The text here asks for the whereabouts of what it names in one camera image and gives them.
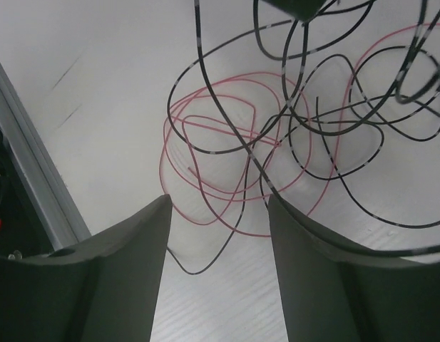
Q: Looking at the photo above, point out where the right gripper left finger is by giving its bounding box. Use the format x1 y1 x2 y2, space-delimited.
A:
0 195 172 341

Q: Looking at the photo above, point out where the aluminium mounting rail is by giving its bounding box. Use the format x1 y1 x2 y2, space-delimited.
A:
0 63 91 249

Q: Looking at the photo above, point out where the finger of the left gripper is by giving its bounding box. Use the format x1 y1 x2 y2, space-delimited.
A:
265 0 326 22

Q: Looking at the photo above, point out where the wire bundle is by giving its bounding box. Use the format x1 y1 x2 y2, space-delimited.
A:
158 0 440 275

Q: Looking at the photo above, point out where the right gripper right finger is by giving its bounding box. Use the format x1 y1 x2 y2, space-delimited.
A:
268 197 440 341

